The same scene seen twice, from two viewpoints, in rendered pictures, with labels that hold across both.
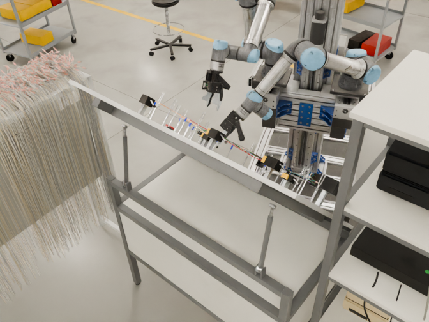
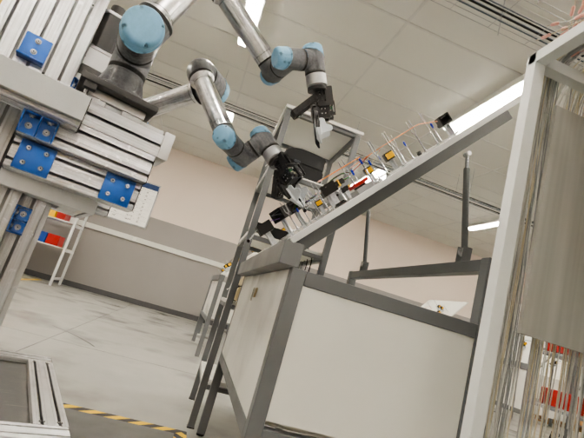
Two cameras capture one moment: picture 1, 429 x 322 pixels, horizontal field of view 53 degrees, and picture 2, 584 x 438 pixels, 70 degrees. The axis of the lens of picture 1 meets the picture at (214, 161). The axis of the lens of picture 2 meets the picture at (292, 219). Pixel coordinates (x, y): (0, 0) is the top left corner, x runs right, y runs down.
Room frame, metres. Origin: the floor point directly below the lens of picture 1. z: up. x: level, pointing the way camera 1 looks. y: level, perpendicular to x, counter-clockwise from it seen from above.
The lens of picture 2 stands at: (3.08, 0.86, 0.68)
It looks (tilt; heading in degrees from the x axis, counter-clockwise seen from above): 12 degrees up; 219
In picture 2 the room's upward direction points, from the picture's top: 16 degrees clockwise
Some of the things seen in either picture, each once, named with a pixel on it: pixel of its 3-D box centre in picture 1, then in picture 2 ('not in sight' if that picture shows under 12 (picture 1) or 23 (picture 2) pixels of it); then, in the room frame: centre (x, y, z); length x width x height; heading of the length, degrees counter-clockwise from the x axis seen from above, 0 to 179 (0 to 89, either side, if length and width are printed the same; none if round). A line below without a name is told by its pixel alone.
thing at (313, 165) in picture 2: (427, 160); (296, 168); (1.16, -0.77, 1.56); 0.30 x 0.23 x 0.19; 140
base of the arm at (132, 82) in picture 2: (272, 67); (122, 85); (2.52, -0.41, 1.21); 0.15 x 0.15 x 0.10
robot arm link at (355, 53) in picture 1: (355, 61); not in sight; (2.35, -0.88, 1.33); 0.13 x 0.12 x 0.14; 15
